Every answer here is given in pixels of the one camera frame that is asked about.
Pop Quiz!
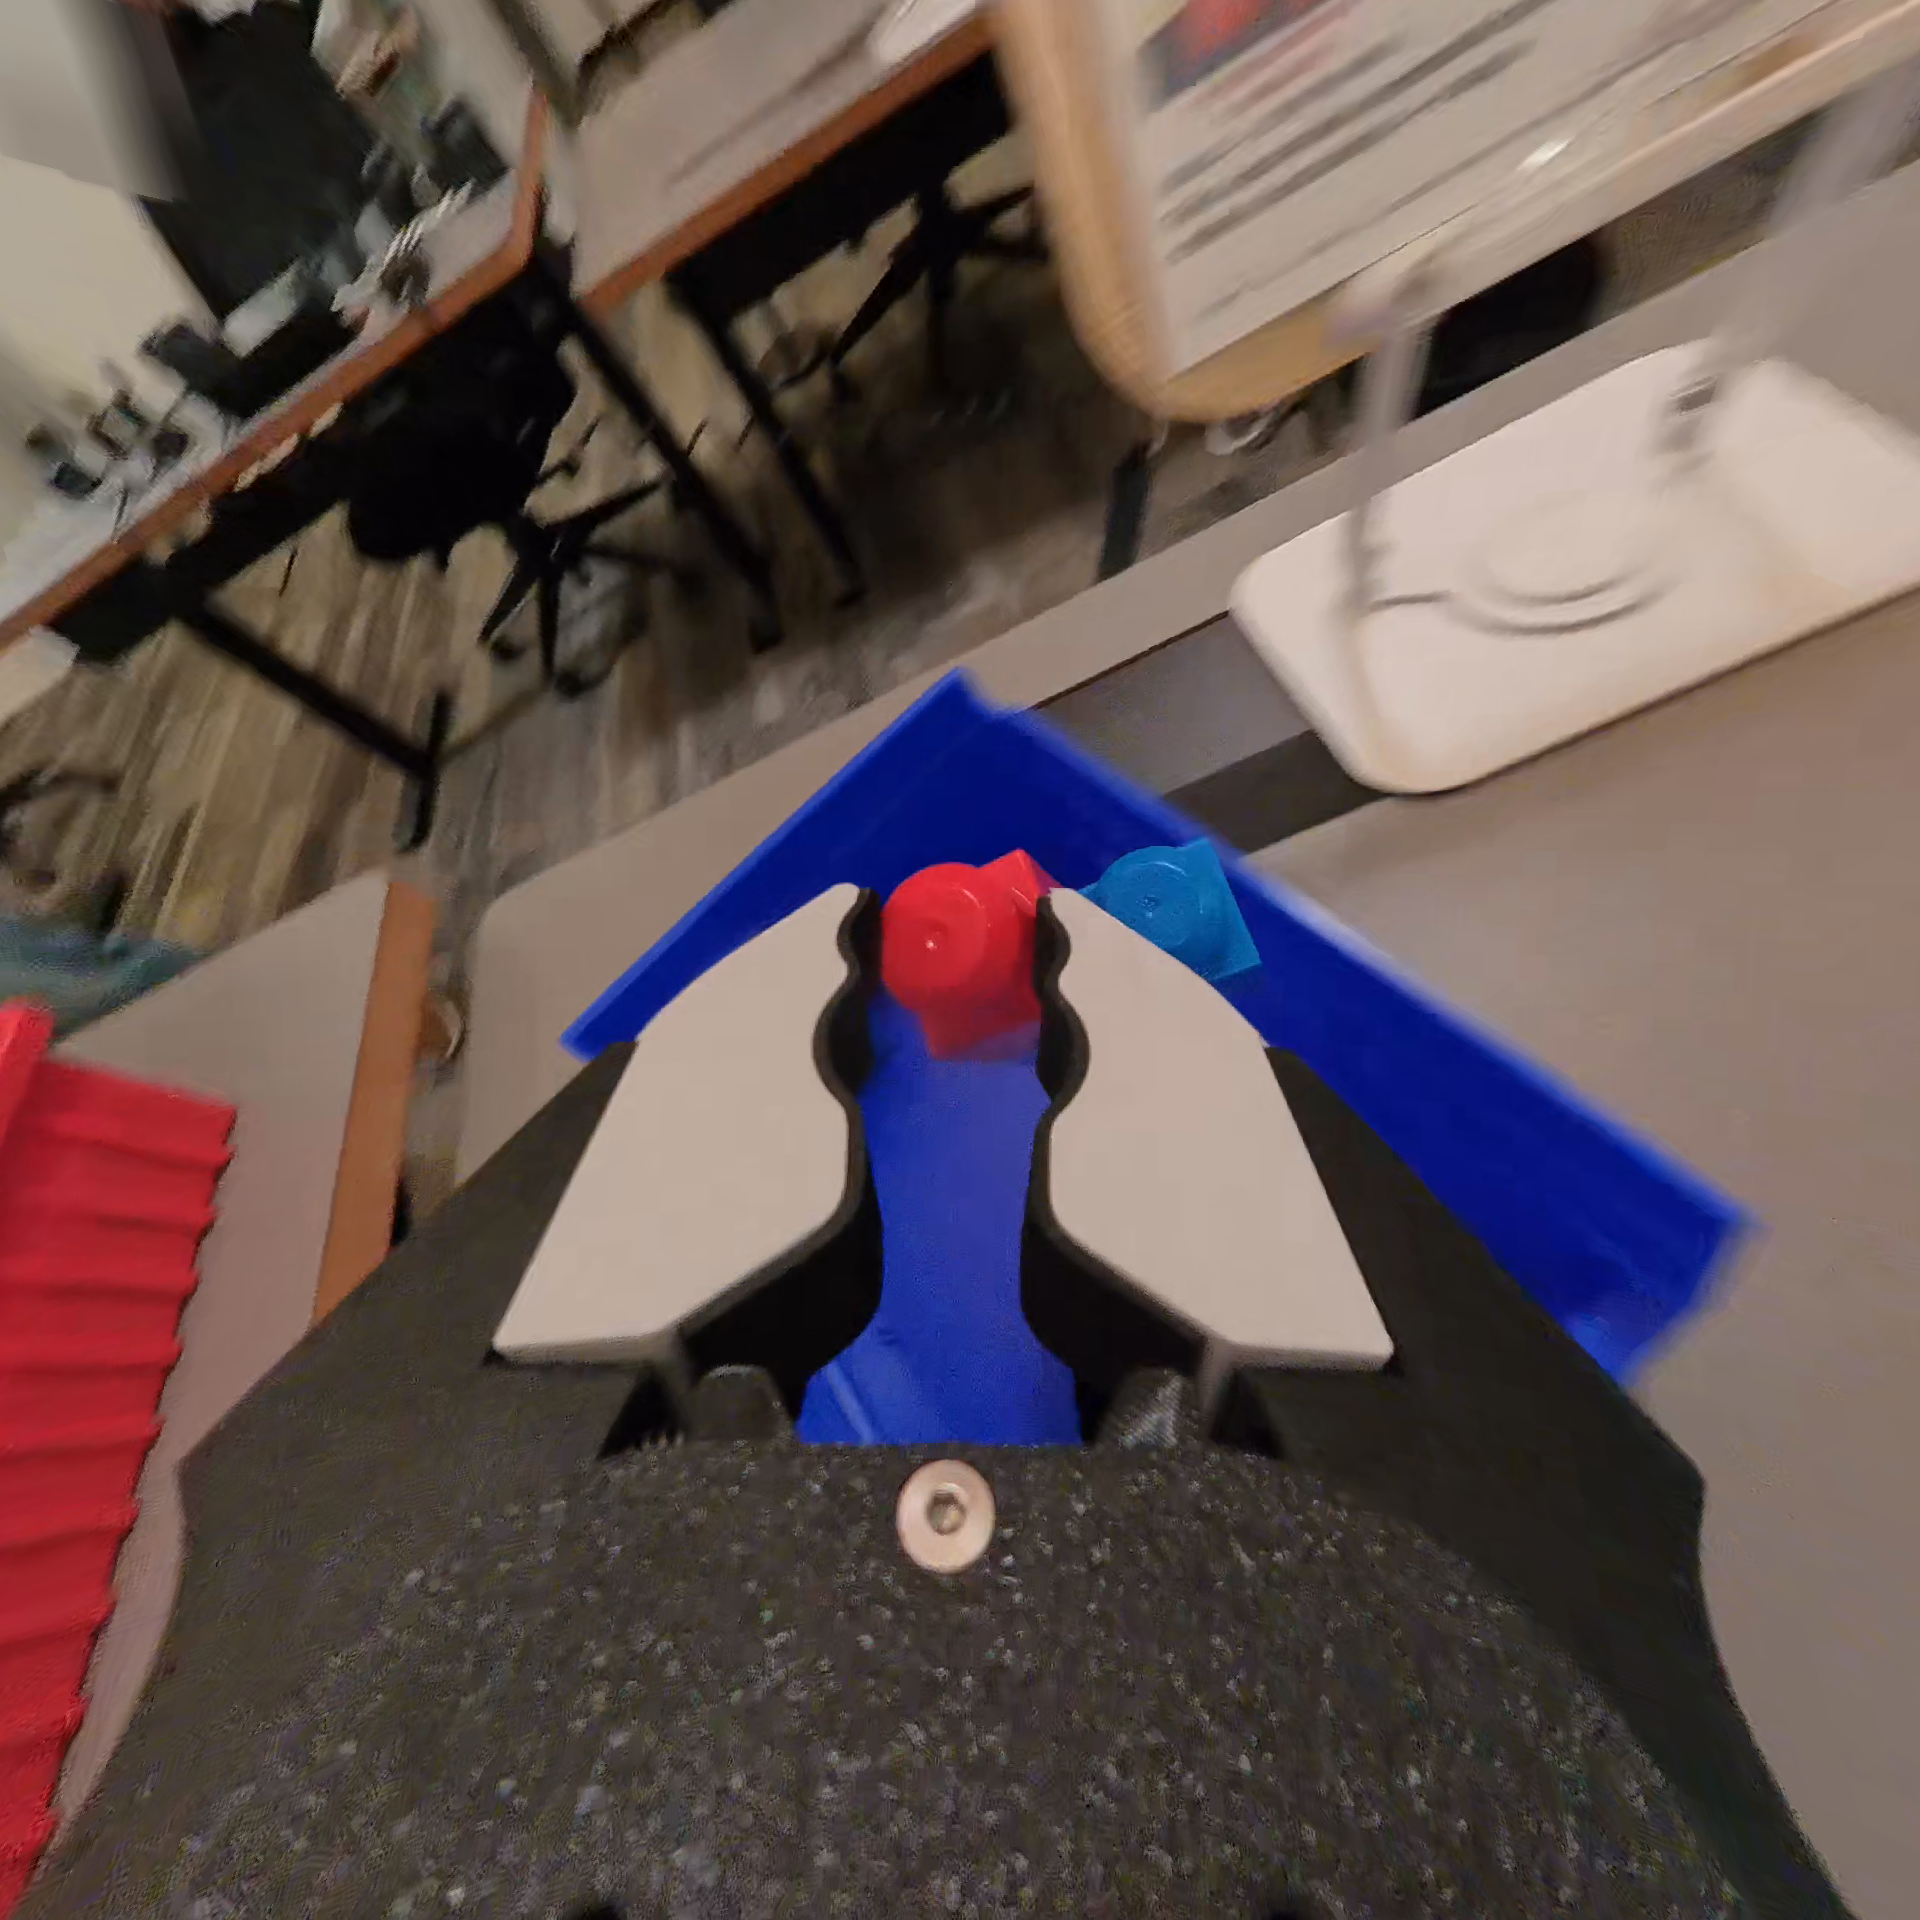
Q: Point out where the red mega block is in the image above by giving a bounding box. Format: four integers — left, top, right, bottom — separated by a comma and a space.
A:
878, 850, 1052, 1063

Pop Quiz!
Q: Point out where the grey desk with wooden edge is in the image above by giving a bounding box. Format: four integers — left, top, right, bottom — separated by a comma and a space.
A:
60, 870, 440, 1333

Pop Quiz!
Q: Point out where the wooden board with printed sheet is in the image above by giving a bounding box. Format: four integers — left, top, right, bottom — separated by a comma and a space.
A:
994, 0, 1920, 425

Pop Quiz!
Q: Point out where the red ribbed object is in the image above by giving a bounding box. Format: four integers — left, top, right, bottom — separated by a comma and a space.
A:
0, 1001, 241, 1866

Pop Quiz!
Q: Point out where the black office chair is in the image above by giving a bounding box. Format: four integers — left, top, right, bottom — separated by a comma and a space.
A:
343, 301, 680, 680

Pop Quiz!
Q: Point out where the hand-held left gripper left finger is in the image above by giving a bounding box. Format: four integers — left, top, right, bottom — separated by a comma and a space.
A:
494, 886, 883, 1397

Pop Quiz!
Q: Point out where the blue mega block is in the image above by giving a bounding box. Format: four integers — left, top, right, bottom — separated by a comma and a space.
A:
1082, 844, 1261, 985

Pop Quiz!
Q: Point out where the blue plastic bin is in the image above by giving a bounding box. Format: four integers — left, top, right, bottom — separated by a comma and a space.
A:
560, 671, 1758, 1451

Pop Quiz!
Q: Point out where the black-legged desk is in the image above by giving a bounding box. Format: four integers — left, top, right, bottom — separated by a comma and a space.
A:
0, 90, 556, 850
567, 0, 1037, 603

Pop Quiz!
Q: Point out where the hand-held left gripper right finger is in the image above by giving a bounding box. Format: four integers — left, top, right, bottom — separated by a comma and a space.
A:
1028, 890, 1398, 1400

